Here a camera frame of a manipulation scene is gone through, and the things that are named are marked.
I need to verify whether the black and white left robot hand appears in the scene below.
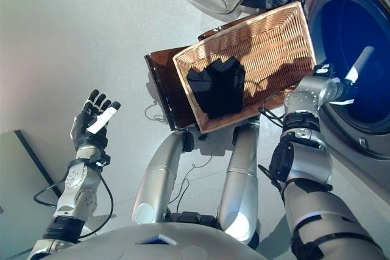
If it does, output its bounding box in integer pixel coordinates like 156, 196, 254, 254
70, 89, 122, 151

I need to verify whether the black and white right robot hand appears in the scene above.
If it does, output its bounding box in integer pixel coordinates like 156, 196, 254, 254
319, 46, 375, 105

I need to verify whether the black garment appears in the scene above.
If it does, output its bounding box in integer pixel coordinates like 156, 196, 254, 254
186, 55, 246, 120

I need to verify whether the grey front-loading washing machine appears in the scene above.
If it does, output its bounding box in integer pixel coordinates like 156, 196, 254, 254
292, 0, 390, 163

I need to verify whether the silver left robot leg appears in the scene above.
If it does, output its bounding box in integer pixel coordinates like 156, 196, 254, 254
132, 132, 196, 226

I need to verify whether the silver robot leg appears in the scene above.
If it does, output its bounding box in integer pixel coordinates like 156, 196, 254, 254
132, 132, 196, 226
218, 119, 261, 241

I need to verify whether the rectangular wicker laundry basket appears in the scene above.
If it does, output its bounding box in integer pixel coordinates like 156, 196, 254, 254
172, 1, 316, 135

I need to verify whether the glossy dark brown stool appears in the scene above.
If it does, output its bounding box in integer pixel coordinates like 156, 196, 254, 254
144, 18, 269, 132

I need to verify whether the silver right robot leg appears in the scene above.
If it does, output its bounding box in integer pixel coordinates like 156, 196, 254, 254
218, 119, 261, 241

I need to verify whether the silver robot torso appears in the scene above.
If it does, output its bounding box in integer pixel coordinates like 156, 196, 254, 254
30, 222, 296, 260

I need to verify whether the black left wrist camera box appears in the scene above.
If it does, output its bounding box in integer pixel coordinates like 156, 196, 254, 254
93, 153, 111, 168

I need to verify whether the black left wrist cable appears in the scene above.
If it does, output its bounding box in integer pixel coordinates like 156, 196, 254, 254
33, 174, 114, 239

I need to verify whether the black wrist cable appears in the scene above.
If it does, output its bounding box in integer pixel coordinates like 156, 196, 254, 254
258, 94, 289, 128
33, 174, 114, 239

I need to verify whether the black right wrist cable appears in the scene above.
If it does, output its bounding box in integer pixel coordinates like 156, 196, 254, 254
258, 94, 289, 128

